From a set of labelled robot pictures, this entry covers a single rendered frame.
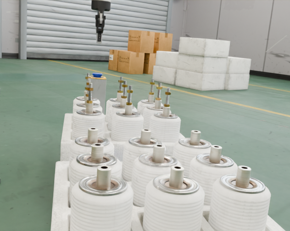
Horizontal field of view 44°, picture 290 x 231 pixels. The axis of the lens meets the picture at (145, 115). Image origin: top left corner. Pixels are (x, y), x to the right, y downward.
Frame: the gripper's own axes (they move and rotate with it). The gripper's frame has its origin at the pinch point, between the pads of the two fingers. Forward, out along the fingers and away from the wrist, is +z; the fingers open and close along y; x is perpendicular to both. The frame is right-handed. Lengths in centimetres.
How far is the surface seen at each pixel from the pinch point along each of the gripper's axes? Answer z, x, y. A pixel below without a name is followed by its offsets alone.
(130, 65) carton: 35, -65, 344
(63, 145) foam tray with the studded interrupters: 30, 11, -49
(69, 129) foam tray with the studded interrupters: 28.8, 10.0, -33.5
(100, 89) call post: 19.9, -1.5, -3.5
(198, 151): 22, -18, -75
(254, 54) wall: 9, -317, 481
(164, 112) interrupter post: 21, -19, -42
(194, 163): 22, -15, -83
